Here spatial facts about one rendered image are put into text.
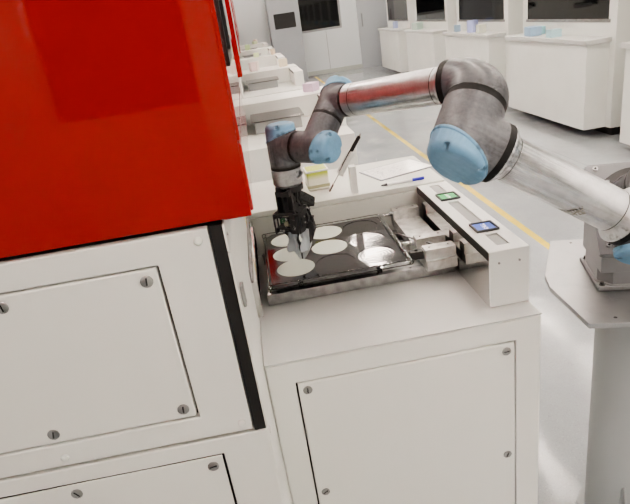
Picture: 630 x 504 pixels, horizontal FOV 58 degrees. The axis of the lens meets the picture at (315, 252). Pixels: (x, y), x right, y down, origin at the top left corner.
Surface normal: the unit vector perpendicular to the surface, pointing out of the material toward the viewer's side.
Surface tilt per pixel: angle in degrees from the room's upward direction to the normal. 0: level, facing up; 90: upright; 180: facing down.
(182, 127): 90
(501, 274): 90
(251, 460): 90
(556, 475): 0
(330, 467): 90
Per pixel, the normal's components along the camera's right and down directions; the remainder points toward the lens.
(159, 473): 0.12, 0.37
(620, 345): -0.62, 0.39
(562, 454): -0.14, -0.91
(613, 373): -0.77, 0.35
